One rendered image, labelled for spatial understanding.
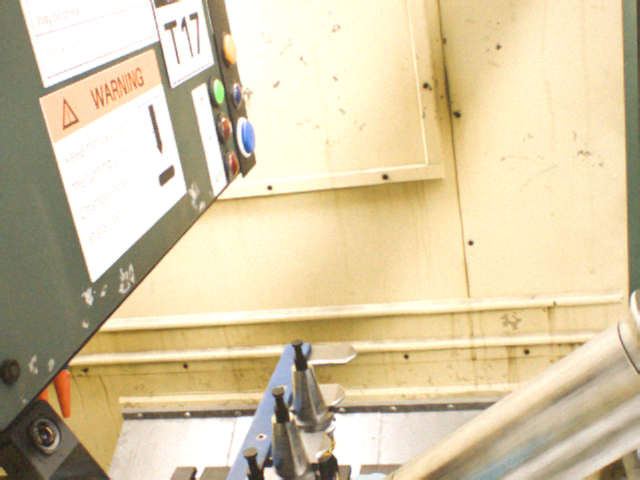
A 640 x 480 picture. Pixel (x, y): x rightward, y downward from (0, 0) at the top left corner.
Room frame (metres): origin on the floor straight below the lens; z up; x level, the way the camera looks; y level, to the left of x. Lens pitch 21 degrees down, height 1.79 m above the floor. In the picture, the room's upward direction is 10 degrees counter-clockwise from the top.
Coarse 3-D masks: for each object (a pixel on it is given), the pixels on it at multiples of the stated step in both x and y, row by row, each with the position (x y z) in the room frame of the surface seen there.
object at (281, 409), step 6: (276, 390) 0.78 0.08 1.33; (282, 390) 0.77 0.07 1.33; (276, 396) 0.77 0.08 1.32; (282, 396) 0.77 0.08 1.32; (276, 402) 0.77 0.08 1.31; (282, 402) 0.77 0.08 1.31; (276, 408) 0.77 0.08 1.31; (282, 408) 0.77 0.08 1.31; (288, 408) 0.77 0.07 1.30; (276, 414) 0.77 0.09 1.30; (282, 414) 0.77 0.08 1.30; (288, 414) 0.77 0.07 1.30; (276, 420) 0.77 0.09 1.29; (282, 420) 0.77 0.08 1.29
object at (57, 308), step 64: (0, 0) 0.41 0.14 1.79; (0, 64) 0.39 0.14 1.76; (0, 128) 0.38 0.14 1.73; (192, 128) 0.61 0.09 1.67; (0, 192) 0.36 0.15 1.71; (64, 192) 0.41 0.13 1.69; (192, 192) 0.58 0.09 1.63; (0, 256) 0.35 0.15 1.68; (64, 256) 0.40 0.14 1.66; (128, 256) 0.46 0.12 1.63; (0, 320) 0.34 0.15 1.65; (64, 320) 0.38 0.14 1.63; (0, 384) 0.32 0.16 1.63
